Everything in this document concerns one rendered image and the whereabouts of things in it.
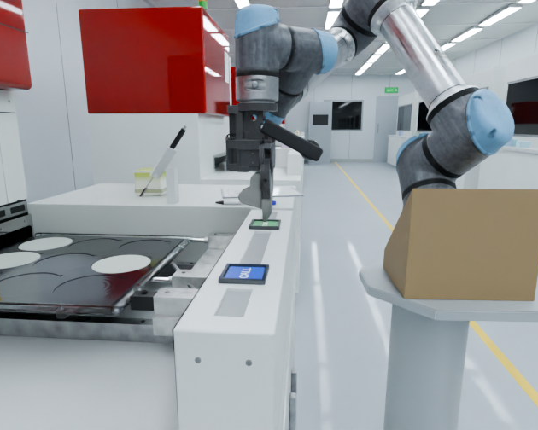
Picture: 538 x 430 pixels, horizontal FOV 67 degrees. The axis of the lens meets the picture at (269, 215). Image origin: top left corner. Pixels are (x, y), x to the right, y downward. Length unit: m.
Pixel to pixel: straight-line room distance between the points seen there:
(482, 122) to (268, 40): 0.43
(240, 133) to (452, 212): 0.41
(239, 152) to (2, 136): 0.55
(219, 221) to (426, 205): 0.44
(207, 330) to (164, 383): 0.20
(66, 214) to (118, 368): 0.52
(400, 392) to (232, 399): 0.64
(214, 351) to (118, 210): 0.65
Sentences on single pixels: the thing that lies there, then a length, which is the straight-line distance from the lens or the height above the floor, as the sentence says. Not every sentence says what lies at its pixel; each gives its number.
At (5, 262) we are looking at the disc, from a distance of 0.88.
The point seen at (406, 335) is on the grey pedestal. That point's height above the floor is 0.71.
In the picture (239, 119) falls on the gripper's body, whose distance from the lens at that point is 0.72.
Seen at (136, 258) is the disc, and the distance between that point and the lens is 0.80.
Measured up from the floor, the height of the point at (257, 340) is 0.95.
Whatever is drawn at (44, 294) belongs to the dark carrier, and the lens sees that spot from 0.69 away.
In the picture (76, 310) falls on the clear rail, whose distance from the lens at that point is 0.62.
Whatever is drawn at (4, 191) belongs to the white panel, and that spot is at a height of 1.00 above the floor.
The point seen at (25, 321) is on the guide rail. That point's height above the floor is 0.85.
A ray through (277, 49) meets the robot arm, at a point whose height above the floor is 1.27.
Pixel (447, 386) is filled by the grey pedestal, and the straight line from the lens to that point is 0.99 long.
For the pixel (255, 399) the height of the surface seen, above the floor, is 0.89.
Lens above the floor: 1.14
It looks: 12 degrees down
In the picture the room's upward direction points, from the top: straight up
